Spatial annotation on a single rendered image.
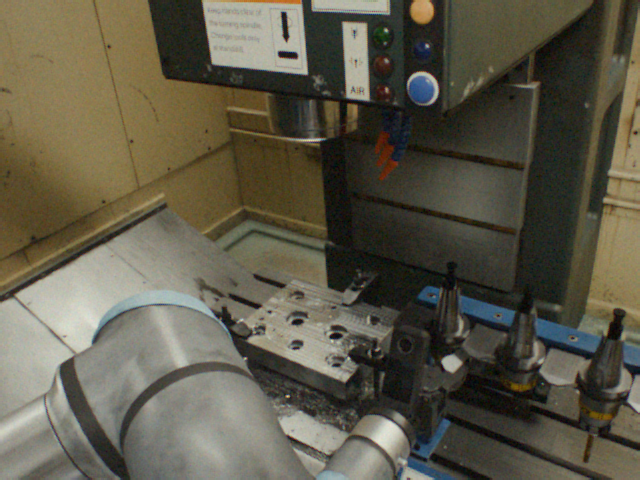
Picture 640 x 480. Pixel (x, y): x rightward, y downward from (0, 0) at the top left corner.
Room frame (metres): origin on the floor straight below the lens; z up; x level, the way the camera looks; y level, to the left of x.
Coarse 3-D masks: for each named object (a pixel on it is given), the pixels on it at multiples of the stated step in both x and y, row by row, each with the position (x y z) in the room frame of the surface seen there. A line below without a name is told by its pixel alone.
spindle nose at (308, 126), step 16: (272, 96) 0.93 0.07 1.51; (288, 96) 0.91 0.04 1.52; (272, 112) 0.93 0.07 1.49; (288, 112) 0.91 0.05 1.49; (304, 112) 0.90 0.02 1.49; (320, 112) 0.89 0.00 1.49; (336, 112) 0.90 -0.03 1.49; (352, 112) 0.92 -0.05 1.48; (272, 128) 0.94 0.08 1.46; (288, 128) 0.91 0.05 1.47; (304, 128) 0.90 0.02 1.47; (320, 128) 0.89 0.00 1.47; (336, 128) 0.90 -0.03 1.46; (352, 128) 0.92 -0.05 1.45
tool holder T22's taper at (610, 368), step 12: (624, 336) 0.56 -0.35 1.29; (600, 348) 0.56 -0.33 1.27; (612, 348) 0.55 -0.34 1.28; (624, 348) 0.56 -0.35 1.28; (600, 360) 0.56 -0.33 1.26; (612, 360) 0.55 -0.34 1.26; (624, 360) 0.56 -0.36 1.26; (588, 372) 0.57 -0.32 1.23; (600, 372) 0.55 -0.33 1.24; (612, 372) 0.55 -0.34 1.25; (600, 384) 0.55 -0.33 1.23; (612, 384) 0.54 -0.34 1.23
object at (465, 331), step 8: (432, 320) 0.71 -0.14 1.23; (464, 320) 0.70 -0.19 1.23; (432, 328) 0.69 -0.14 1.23; (464, 328) 0.68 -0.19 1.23; (432, 336) 0.68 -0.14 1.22; (440, 336) 0.68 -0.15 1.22; (448, 336) 0.67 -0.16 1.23; (456, 336) 0.67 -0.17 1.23; (464, 336) 0.67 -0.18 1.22; (440, 344) 0.68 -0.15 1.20; (448, 344) 0.67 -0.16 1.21; (456, 344) 0.67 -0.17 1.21
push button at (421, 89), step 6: (414, 78) 0.63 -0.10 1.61; (420, 78) 0.63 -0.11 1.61; (426, 78) 0.63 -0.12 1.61; (414, 84) 0.63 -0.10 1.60; (420, 84) 0.63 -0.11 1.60; (426, 84) 0.62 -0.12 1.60; (432, 84) 0.62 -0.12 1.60; (408, 90) 0.64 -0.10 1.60; (414, 90) 0.63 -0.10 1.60; (420, 90) 0.63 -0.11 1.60; (426, 90) 0.62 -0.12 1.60; (432, 90) 0.62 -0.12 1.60; (414, 96) 0.63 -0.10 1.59; (420, 96) 0.63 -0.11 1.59; (426, 96) 0.62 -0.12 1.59; (432, 96) 0.62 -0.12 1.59; (420, 102) 0.63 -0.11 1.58; (426, 102) 0.62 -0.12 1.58
